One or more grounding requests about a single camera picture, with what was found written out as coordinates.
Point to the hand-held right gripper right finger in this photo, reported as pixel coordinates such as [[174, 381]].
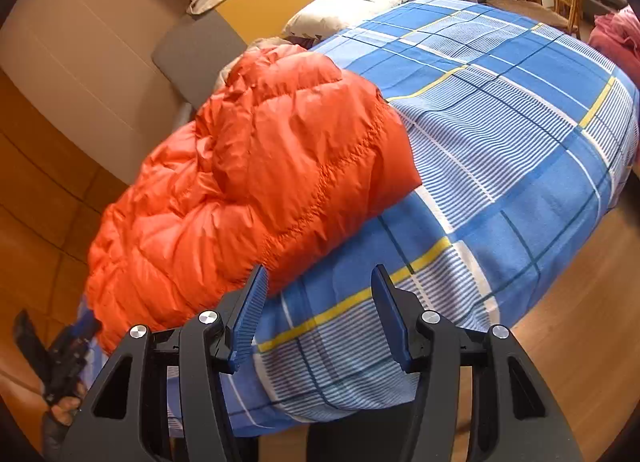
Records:
[[392, 317]]

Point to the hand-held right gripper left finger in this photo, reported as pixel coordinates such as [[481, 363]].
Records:
[[247, 312]]

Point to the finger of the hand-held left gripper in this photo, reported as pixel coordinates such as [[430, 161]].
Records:
[[82, 328], [30, 342]]

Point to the orange puffer jacket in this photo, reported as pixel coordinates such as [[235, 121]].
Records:
[[260, 182]]

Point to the person's left hand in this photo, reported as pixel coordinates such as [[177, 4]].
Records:
[[64, 414]]

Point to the orange wooden wardrobe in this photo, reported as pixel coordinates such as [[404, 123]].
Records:
[[45, 202]]

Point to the person's dark trouser legs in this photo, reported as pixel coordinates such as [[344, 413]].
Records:
[[360, 444]]

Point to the bed with blue plaid sheet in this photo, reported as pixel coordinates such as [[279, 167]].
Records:
[[490, 152]]

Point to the beige quilted blanket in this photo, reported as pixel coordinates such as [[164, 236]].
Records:
[[275, 42]]

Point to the white pillow with deer print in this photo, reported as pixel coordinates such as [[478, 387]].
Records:
[[350, 2]]

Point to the pink ruffled bedspread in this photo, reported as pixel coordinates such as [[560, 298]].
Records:
[[617, 39]]

